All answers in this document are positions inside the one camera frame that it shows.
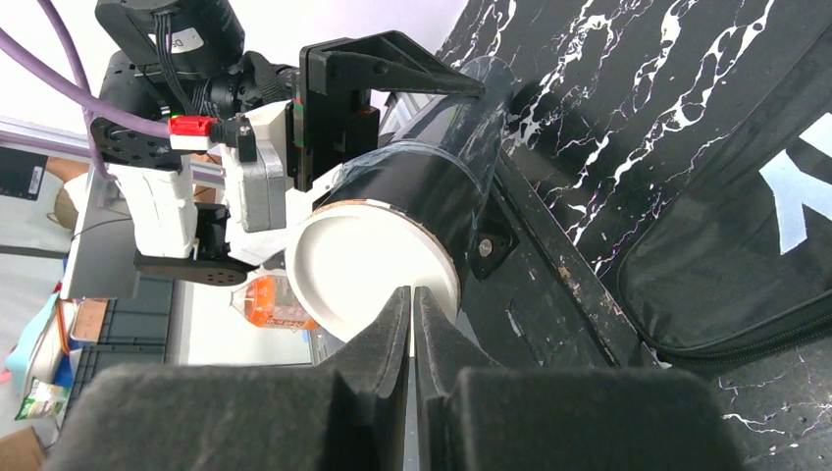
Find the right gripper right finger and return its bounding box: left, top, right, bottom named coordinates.
left=413, top=287, right=497, bottom=470

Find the white tube lid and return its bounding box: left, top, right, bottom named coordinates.
left=285, top=200, right=461, bottom=341

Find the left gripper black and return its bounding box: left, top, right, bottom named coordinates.
left=286, top=30, right=485, bottom=191

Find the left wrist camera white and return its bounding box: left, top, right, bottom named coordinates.
left=220, top=101, right=288, bottom=233

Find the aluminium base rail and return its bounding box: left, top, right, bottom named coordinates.
left=460, top=158, right=657, bottom=368

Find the orange bottle background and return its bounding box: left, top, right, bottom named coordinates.
left=230, top=275, right=319, bottom=331

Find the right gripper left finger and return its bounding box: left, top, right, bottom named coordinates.
left=322, top=287, right=412, bottom=470

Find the black racket bag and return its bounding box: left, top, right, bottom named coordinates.
left=617, top=32, right=831, bottom=369

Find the black shuttlecock tube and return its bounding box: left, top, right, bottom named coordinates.
left=325, top=56, right=514, bottom=279

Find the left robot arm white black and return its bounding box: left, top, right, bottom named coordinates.
left=89, top=1, right=484, bottom=286

